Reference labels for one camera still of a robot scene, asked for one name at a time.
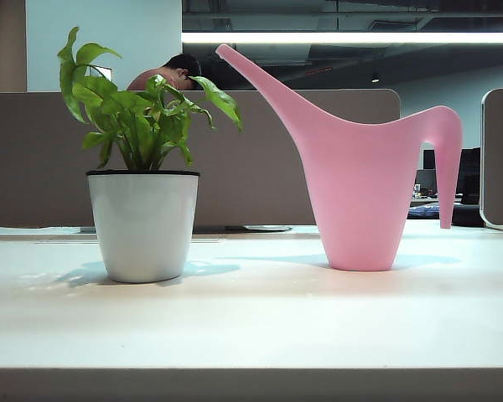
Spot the pink plastic watering can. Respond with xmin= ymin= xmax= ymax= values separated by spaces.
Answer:
xmin=215 ymin=44 xmax=464 ymax=271

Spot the white plant pot black rim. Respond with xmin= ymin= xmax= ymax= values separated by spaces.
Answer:
xmin=86 ymin=169 xmax=201 ymax=284

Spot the green leafy plant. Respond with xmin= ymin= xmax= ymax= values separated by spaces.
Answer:
xmin=57 ymin=26 xmax=244 ymax=172

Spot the flat grey monitor base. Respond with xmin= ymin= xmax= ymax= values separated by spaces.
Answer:
xmin=225 ymin=224 xmax=293 ymax=234

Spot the long brown desk partition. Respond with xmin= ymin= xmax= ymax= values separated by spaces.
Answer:
xmin=0 ymin=88 xmax=402 ymax=229

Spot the person in pink shirt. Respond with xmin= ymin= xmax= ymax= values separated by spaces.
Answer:
xmin=125 ymin=53 xmax=203 ymax=92

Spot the blue patterned cloth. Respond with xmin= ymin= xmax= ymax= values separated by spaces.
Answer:
xmin=407 ymin=204 xmax=441 ymax=219

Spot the white ceiling light strip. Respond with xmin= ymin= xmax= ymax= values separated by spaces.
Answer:
xmin=181 ymin=31 xmax=503 ymax=44

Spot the black round cushion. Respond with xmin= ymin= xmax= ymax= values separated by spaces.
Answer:
xmin=451 ymin=203 xmax=485 ymax=228

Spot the black computer monitor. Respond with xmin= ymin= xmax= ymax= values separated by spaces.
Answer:
xmin=423 ymin=147 xmax=482 ymax=198

